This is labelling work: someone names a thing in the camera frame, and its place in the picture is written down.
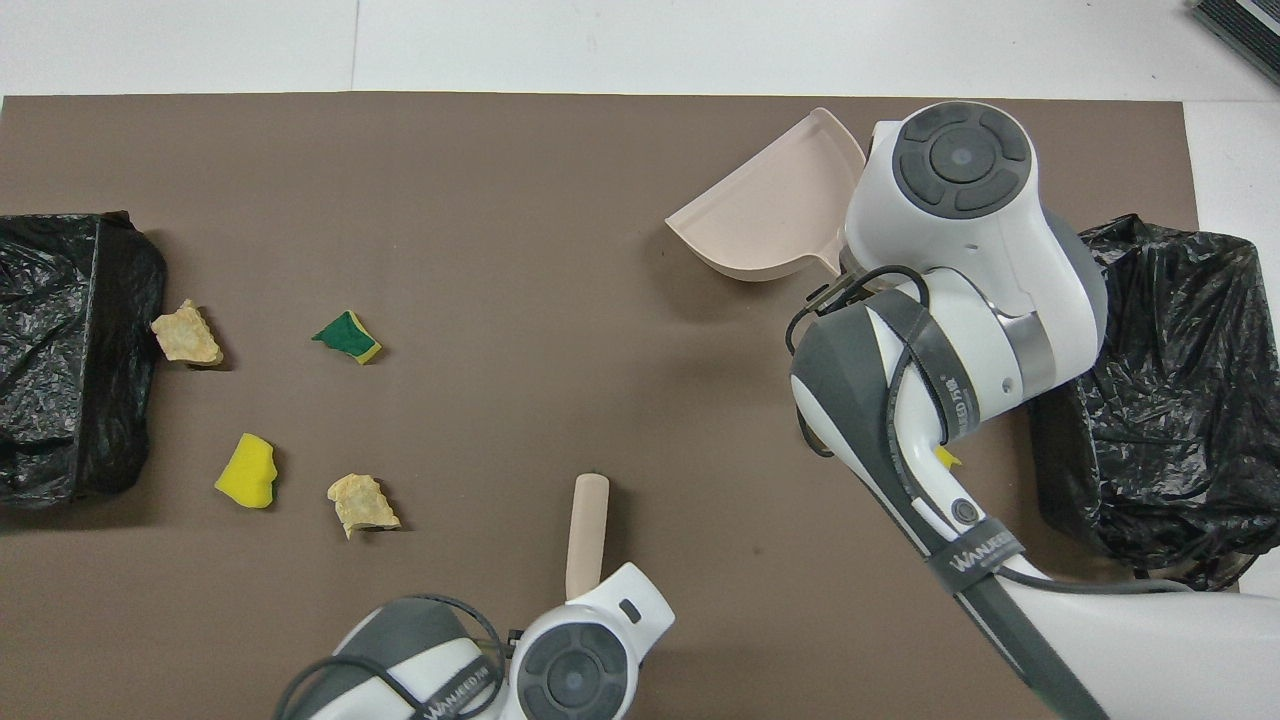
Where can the beige plastic dustpan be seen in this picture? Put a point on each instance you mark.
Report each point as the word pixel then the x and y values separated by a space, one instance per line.
pixel 770 210

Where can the open black bag-lined trash bin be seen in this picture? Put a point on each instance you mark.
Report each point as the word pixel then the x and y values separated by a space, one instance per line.
pixel 1180 400

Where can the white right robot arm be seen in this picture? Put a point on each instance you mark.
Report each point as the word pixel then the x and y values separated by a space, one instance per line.
pixel 1000 250

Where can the black bag-covered trash bin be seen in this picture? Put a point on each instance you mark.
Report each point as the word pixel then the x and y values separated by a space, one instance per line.
pixel 70 360

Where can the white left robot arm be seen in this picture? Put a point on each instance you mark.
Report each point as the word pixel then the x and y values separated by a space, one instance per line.
pixel 590 660

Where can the beige hand brush black bristles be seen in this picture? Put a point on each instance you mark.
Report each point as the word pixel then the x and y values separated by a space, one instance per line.
pixel 588 530

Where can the dark ribbed device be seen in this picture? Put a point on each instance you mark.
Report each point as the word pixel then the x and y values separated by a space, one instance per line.
pixel 1250 30

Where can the beige bread chunk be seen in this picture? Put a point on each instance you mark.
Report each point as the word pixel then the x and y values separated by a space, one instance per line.
pixel 362 505
pixel 186 335

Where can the green and yellow sponge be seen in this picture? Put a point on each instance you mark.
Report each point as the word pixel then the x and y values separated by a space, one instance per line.
pixel 347 337

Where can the yellow sponge piece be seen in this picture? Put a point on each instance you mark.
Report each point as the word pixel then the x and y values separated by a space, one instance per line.
pixel 247 472
pixel 945 458

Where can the brown table mat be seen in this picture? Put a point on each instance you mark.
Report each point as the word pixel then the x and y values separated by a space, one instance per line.
pixel 500 250

